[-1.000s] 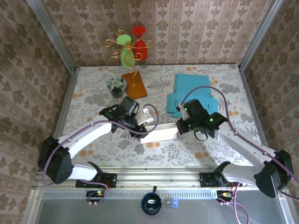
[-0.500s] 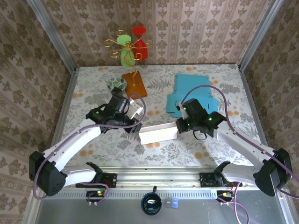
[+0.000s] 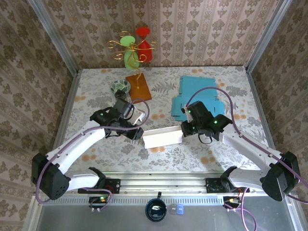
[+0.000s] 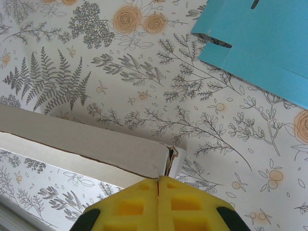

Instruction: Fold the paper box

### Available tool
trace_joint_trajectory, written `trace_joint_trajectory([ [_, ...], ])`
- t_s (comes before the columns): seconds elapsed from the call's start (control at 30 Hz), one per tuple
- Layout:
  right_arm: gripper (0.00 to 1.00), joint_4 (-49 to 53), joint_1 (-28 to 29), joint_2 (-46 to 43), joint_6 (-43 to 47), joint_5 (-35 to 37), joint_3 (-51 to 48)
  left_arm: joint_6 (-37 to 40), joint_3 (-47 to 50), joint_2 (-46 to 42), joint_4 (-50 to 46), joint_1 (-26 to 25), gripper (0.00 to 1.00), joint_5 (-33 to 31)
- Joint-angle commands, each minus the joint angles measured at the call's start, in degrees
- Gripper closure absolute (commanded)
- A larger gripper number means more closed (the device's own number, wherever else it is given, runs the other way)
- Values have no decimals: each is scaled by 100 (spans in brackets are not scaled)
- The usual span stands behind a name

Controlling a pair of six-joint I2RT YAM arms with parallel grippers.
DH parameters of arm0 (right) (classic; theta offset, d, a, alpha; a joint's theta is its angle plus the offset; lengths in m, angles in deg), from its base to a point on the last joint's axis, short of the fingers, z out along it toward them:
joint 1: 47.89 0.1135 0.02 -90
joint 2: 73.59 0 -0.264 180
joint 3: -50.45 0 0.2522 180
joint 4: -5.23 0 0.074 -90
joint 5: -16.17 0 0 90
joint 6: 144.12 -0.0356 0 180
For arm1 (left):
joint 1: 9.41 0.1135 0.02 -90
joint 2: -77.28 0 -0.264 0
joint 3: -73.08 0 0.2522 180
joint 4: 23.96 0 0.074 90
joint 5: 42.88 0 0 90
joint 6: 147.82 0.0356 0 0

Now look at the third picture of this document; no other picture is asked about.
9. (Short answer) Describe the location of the gold wire stand, wooden base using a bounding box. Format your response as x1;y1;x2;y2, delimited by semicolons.
107;30;159;104

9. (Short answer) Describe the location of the grey metal shelf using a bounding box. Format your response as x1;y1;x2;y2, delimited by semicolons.
24;195;304;231

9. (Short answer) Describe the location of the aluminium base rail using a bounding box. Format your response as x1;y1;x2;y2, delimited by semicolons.
33;175;293;195

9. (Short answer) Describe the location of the glass jar with black lid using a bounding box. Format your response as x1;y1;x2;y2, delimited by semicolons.
114;90;128;102

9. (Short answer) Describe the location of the white paper box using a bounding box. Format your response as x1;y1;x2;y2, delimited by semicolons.
142;125;184;149

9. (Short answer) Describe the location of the red wine glass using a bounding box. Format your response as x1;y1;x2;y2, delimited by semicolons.
135;27;154;63

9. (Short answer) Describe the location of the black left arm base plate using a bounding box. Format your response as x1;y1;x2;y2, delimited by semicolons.
77;178;121;194

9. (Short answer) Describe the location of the leaf pattern bowl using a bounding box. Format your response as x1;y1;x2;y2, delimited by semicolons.
110;79;131;94

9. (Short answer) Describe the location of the floral tablecloth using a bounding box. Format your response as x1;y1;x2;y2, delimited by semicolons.
56;66;277;173

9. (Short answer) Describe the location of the aluminium corner post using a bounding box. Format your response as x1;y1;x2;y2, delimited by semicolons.
244;0;293;73
27;0;80;75

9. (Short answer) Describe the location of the blue paper box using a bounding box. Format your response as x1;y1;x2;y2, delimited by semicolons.
171;76;226;121

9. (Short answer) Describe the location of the aluminium table side rail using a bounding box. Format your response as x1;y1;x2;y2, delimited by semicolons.
245;67;284;175
45;69;81;178

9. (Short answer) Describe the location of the green wine glass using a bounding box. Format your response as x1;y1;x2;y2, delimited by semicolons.
119;36;140;71

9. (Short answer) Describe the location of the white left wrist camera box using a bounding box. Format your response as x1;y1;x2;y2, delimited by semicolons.
131;109;147;126

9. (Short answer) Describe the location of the dark blue mug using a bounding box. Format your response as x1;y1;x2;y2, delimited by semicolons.
145;192;167;222

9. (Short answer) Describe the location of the small circuit board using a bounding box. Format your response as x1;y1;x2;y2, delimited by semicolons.
89;196;109;209
223;196;241;209

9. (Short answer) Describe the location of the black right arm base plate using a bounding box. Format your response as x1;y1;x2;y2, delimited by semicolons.
205;177;250;194

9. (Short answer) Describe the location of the slotted grey cable duct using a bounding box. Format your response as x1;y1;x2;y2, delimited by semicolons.
43;195;224;205

